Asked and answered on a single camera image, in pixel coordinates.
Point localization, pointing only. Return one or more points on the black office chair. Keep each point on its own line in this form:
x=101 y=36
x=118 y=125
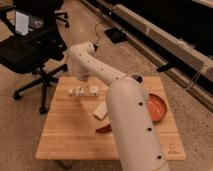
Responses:
x=28 y=53

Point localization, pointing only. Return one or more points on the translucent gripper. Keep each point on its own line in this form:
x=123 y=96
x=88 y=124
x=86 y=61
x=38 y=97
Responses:
x=84 y=83

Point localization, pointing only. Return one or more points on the red chili pepper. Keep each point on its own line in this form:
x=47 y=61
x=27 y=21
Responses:
x=104 y=129

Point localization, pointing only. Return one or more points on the white sponge block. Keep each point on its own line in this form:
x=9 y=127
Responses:
x=100 y=111

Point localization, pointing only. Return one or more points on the white mug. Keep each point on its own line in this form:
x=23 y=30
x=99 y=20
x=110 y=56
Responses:
x=137 y=77

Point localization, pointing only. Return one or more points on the orange ceramic bowl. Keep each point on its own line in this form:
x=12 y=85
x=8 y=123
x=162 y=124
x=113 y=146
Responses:
x=157 y=107

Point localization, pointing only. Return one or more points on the long wooden beam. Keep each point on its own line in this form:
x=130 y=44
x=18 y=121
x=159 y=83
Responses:
x=187 y=54

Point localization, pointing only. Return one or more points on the wooden table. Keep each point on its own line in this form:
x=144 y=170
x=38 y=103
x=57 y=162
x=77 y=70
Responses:
x=69 y=129

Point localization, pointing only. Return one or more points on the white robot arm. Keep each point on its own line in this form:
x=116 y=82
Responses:
x=136 y=140

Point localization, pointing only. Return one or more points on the black floor plate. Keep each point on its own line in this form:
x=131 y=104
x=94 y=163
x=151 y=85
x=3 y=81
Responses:
x=115 y=35

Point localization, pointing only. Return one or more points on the white labelled bottle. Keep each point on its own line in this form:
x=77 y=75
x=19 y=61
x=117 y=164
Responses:
x=77 y=91

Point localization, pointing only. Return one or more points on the white box on chair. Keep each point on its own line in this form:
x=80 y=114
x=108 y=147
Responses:
x=21 y=23

